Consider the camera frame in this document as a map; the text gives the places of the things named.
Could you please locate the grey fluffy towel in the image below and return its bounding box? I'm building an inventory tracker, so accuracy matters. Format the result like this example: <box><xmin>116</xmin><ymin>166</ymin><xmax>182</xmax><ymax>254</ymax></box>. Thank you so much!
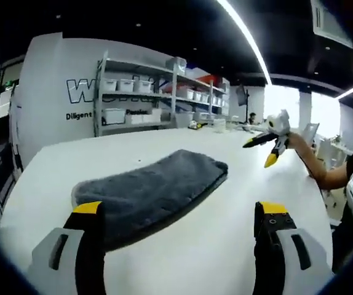
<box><xmin>71</xmin><ymin>149</ymin><xmax>229</xmax><ymax>253</ymax></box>

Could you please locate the person's right hand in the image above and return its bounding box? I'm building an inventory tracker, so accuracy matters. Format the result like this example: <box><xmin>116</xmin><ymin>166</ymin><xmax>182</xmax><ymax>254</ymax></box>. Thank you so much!
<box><xmin>287</xmin><ymin>134</ymin><xmax>306</xmax><ymax>153</ymax></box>

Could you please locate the black monitor on stand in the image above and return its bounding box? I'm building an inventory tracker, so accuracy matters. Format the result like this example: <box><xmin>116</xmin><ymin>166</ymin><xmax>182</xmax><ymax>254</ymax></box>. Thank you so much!
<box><xmin>236</xmin><ymin>84</ymin><xmax>250</xmax><ymax>107</ymax></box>

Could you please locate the spare hand-held gripper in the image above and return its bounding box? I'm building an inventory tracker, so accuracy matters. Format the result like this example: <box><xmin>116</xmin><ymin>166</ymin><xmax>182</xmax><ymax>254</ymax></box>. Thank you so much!
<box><xmin>188</xmin><ymin>120</ymin><xmax>210</xmax><ymax>130</ymax></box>

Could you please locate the ceiling light strip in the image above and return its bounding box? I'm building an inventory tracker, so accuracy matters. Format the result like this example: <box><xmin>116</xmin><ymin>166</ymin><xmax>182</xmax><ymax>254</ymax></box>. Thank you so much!
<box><xmin>216</xmin><ymin>0</ymin><xmax>272</xmax><ymax>85</ymax></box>

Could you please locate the grey metal shelf unit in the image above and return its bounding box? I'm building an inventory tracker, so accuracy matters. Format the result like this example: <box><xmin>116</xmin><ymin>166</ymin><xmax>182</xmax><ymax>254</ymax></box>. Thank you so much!
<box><xmin>93</xmin><ymin>50</ymin><xmax>231</xmax><ymax>138</ymax></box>

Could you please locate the ceiling air vent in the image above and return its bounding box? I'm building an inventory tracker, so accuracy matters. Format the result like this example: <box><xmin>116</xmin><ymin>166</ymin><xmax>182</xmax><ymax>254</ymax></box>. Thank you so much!
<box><xmin>312</xmin><ymin>0</ymin><xmax>353</xmax><ymax>49</ymax></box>

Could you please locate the row of white storage bins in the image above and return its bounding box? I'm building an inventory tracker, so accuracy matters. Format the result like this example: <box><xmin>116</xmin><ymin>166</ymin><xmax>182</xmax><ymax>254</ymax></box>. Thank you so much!
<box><xmin>102</xmin><ymin>78</ymin><xmax>229</xmax><ymax>125</ymax></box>

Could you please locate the white bracket stand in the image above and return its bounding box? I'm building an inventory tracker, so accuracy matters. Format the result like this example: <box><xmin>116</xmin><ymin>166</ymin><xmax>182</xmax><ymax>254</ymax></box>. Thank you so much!
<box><xmin>301</xmin><ymin>122</ymin><xmax>321</xmax><ymax>146</ymax></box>

